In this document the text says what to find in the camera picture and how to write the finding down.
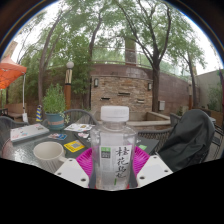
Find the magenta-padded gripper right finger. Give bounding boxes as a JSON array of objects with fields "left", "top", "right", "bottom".
[{"left": 133, "top": 145, "right": 174, "bottom": 189}]

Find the blue sticker card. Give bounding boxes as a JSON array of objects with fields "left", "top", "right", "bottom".
[{"left": 47, "top": 132, "right": 68, "bottom": 141}]

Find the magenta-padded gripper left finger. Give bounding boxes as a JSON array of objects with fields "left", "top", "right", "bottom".
[{"left": 54, "top": 146, "right": 94, "bottom": 189}]

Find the green plant in blue pot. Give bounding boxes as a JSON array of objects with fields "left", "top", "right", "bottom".
[{"left": 41, "top": 83, "right": 68, "bottom": 131}]

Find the white sticker sheet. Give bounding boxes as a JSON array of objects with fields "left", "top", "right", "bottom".
[{"left": 63, "top": 123, "right": 96, "bottom": 133}]

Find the clear white-capped drink bottle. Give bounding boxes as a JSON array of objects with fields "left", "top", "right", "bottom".
[{"left": 89, "top": 105, "right": 138, "bottom": 191}]

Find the wooden globe lamp post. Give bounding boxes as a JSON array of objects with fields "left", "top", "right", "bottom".
[{"left": 64, "top": 61, "right": 75, "bottom": 111}]

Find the black backpack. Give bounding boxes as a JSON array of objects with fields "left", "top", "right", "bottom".
[{"left": 157, "top": 109, "right": 216, "bottom": 164}]

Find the orange patio umbrella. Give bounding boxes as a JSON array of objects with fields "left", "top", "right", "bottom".
[{"left": 0, "top": 54, "right": 29, "bottom": 124}]

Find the white ceramic mug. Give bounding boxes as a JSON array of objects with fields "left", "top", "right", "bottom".
[{"left": 32, "top": 140, "right": 68, "bottom": 174}]

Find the silver laptop with stickers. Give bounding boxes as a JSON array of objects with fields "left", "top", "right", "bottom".
[{"left": 9, "top": 123, "right": 50, "bottom": 144}]

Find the yellow square card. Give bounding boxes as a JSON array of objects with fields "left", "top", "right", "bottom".
[{"left": 63, "top": 139, "right": 86, "bottom": 153}]

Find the forked dark tree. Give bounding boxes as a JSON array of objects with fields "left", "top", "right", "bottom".
[{"left": 113, "top": 0, "right": 174, "bottom": 113}]

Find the blue yellow striped cone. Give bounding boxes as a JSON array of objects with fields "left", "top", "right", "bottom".
[{"left": 35, "top": 104, "right": 44, "bottom": 123}]

